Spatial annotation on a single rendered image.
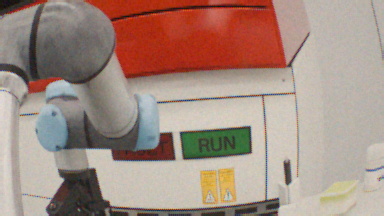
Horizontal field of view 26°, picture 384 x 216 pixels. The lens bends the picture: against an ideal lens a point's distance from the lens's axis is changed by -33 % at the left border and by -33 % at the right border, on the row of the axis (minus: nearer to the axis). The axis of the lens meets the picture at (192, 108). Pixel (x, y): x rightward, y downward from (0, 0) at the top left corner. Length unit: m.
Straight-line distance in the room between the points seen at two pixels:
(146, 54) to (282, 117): 0.25
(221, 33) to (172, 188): 0.30
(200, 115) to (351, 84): 1.52
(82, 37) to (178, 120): 0.75
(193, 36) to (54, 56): 0.69
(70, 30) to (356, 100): 2.28
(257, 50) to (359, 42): 1.56
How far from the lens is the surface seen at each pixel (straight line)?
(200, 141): 1.95
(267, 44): 1.85
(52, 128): 1.58
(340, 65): 3.39
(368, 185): 1.83
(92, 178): 1.76
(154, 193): 1.99
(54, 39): 1.20
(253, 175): 1.95
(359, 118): 3.42
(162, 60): 1.89
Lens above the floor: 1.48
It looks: 9 degrees down
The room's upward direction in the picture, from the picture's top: 6 degrees counter-clockwise
